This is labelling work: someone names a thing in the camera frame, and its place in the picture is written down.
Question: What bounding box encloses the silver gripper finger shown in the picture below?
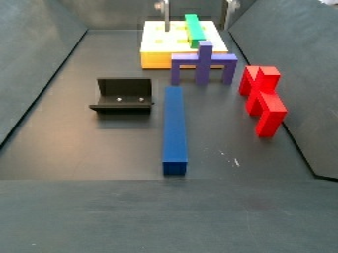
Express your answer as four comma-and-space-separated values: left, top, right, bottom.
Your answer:
224, 0, 240, 29
155, 0, 170, 32

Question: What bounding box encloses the blue long block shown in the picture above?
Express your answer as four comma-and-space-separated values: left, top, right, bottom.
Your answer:
163, 86, 187, 175

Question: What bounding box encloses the yellow slotted board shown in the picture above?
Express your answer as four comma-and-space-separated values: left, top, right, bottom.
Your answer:
140, 21, 228, 69

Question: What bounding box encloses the green long block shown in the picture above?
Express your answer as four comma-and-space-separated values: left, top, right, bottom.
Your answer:
184, 14, 206, 48

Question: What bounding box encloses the purple cross-shaped block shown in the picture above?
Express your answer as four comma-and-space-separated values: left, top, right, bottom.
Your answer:
170, 41, 238, 85

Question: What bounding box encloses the red cross-shaped block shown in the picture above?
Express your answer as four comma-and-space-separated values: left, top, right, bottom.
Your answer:
239, 66, 287, 137

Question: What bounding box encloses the black angle bracket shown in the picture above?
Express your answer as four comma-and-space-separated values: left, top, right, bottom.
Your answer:
89, 77, 154, 112

